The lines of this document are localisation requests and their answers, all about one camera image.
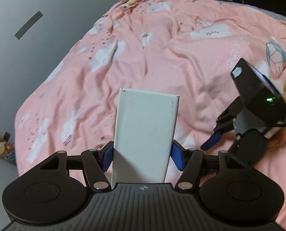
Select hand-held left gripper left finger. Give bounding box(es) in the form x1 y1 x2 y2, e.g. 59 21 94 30
34 141 115 191

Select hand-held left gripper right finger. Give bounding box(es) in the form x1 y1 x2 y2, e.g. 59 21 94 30
170 140 256 191

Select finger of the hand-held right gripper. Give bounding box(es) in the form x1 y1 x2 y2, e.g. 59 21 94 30
200 96 245 151

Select white box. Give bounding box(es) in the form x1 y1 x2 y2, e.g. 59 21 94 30
111 88 180 190

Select pink cloud print blanket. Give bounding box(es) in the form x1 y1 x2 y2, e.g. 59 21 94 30
14 0 286 231

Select stuffed toys on floor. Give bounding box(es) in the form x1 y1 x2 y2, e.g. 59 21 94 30
0 132 16 165

